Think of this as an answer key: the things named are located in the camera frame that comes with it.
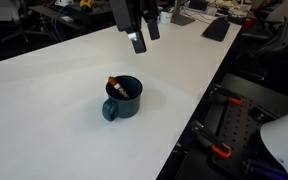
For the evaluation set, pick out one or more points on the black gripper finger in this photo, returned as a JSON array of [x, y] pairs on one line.
[[153, 29], [139, 43]]

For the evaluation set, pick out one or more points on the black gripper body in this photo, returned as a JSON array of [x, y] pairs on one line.
[[125, 15]]

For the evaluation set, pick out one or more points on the orange white dry-erase marker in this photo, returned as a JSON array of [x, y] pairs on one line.
[[117, 86]]

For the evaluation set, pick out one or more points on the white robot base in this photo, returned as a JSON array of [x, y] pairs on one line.
[[284, 140]]

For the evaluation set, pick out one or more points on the white coffee mug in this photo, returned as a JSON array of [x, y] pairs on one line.
[[166, 17]]

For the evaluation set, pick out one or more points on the black background desk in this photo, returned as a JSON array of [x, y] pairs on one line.
[[97, 11]]

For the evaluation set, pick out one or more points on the grey monitor stand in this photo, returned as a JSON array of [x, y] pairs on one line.
[[181, 19]]

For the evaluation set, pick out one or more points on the yellow toy object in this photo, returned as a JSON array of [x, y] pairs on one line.
[[86, 4]]

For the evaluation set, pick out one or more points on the black keyboard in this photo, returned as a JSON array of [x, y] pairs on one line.
[[217, 30]]

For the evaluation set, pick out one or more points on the teal enamel mug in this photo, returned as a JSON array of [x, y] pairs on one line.
[[127, 106]]

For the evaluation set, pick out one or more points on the small red object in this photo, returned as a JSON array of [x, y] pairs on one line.
[[248, 22]]

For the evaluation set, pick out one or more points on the black orange bar clamp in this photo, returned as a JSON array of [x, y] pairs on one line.
[[214, 141], [229, 98]]

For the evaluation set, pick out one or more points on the black robot stand platform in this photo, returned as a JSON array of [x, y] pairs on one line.
[[247, 86]]

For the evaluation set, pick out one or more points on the dark office chair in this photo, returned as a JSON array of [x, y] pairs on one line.
[[7, 10]]

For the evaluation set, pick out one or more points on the grey office chair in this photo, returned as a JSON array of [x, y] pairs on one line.
[[284, 30]]

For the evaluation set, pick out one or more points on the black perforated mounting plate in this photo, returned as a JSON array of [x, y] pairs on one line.
[[240, 128]]

